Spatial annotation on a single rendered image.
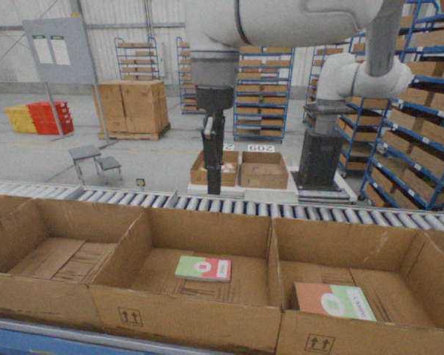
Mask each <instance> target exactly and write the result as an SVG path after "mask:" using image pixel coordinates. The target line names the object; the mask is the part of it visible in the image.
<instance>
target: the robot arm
mask: <svg viewBox="0 0 444 355"><path fill-rule="evenodd" d="M407 1H408V0H184V21H185V27H186V34H187V37H188V39H189V48H190V52H192V53H190V60H191V80H192V83H193V84H195V85H198V87H196V88H195V103H196V106H197V107H198V108H200V109H205V111H206V113H205V118H203V126H204V129H202V130H201V137H202V140H203V154H204V163H205V166H204V168H205V170H207V194H209V195H220V193H221V166H224V162H221V160H222V159H223V140H224V127H225V123H226V116H223V110H224V109H230V108H232V107H233V105H234V89H235V88H233V87H231V86H233V85H236V84H237V83H238V70H239V60H240V53H239V52H240V48H241V47H245V46H249V45H262V46H266V47H281V48H296V47H319V46H325V45H329V44H334V43H337V42H339V41H343V40H346V39H347V38H351V37H352V36H355V35H357V34H358V33H360V32H361V31H363V30H364V29H365V28H366V61H365V62H364V63H363V64H358V63H355V61H356V58H355V57H354V56H353V55H351V54H350V53H341V54H334V55H330V57H329V58H328V59H327V60H326V62H325V64H324V65H323V68H322V70H321V72H320V77H319V81H318V85H317V96H316V100H315V101H314V102H311V103H307V104H306V107H307V108H312V109H316V110H318V111H319V112H352V111H353V109H352V108H350V107H347V106H346V98H347V97H350V96H354V97H359V98H375V99H386V98H393V97H396V96H398V95H400V94H402V93H404V92H405V91H406V88H407V86H408V83H409V81H410V79H411V70H410V68H409V67H407V66H406V65H405V64H401V63H400V61H399V59H398V58H397V57H396V56H395V55H394V54H395V50H396V46H397V37H398V33H399V31H400V23H401V18H402V14H403V6H404V4H405V3H406V2H407Z"/></svg>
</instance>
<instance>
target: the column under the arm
mask: <svg viewBox="0 0 444 355"><path fill-rule="evenodd" d="M344 138H345V137H344V136H343V135H341V134H340V133H339V132H338V131H337V130H336V129H335V130H334V134H320V133H316V132H315V128H306V129H305V134H304V139H303V148H302V152H301V156H300V165H299V169H298V171H294V170H293V171H290V172H291V175H292V178H293V180H294V182H295V185H296V187H297V190H306V191H322V192H342V190H341V188H340V187H339V186H338V185H337V183H336V182H335V180H334V177H335V174H336V171H337V165H338V162H339V158H340V153H341V149H342V146H343V141H344Z"/></svg>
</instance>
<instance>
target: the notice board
mask: <svg viewBox="0 0 444 355"><path fill-rule="evenodd" d="M21 22H22V24H23V27H24V31H25V34H26V37H27V40H28V43H29V45H30V50H31V53H32V55H33V59H34V62H35V64H36V69H37V71H38V75H39V78H40V80H41V82H44V86H45V89H46V91H47V95H48V98H49V101H50V105H51V107H52V110H53V114H54V117H55V121H56V124H57V127H58V130H59V133H60V136H61V137H59V138H54V139H52V140H50V141H52V142H53V141H57V140H60V139H62V138H66V137H69V136H72V135H74V134H73V133H71V134H68V135H65V136H64V135H63V132H62V129H61V125H60V123H59V119H58V116H57V113H56V108H55V106H54V103H53V99H52V96H51V94H50V89H49V87H48V84H47V82H50V83H68V84H94V87H95V93H96V96H97V100H98V106H99V109H100V113H101V119H102V123H103V126H104V132H105V136H106V139H107V143H106V144H104V145H101V146H98V149H101V148H103V147H105V146H109V145H110V144H112V143H115V142H117V141H119V139H116V140H113V141H111V142H110V138H109V134H108V131H107V124H106V121H105V117H104V111H103V107H102V103H101V97H100V93H99V90H98V84H97V80H96V76H95V70H94V66H93V60H92V56H91V53H90V46H89V43H88V39H87V33H86V30H85V26H84V20H83V16H78V17H67V18H47V19H36V20H28V19H24V20H23V21H21Z"/></svg>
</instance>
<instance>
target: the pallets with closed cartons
mask: <svg viewBox="0 0 444 355"><path fill-rule="evenodd" d="M97 84H98V90H99V93H100V97H101V103H102V107H103V111H104V117H105V121H106V124H107V131H109V132H108V134H109V138H117V139H119V140H126V141H130V140H134V141H138V140H140V139H141V138H150V140H151V141H159V140H160V139H161V137H162V136H163V135H164V134H165V133H166V132H167V131H168V130H169V129H170V128H171V124H170V122H169V119H168V112H167V99H166V96H165V89H164V81H119V80H111V81H104V82H101V83H97ZM90 86H91V89H92V95H93V98H94V103H95V109H96V112H97V116H98V121H99V125H100V128H101V131H100V132H98V139H99V140H106V136H105V132H104V126H103V123H102V119H101V113H100V109H99V106H98V100H97V96H96V93H95V87H94V84H91V85H90ZM122 132H126V133H125V134H121V133H122ZM134 132H135V134H133V133H134ZM140 133H141V134H140Z"/></svg>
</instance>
